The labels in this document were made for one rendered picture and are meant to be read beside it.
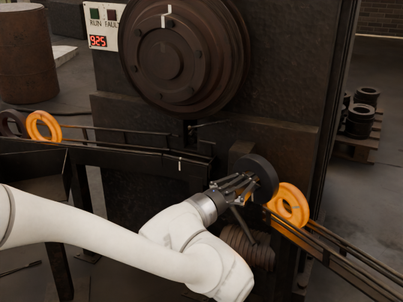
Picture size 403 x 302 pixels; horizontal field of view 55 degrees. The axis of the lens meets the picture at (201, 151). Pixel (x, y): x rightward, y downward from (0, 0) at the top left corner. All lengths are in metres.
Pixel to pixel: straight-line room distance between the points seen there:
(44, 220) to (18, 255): 1.66
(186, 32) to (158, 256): 0.70
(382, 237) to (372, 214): 0.20
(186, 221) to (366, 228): 1.65
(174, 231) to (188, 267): 0.15
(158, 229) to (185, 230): 0.06
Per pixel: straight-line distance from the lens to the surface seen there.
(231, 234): 1.42
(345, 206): 2.58
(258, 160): 1.12
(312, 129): 1.41
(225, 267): 0.84
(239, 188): 1.09
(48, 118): 1.86
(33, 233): 0.64
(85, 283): 2.04
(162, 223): 0.92
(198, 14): 1.25
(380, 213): 2.61
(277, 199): 1.28
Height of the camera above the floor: 1.46
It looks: 29 degrees down
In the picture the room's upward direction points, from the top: straight up
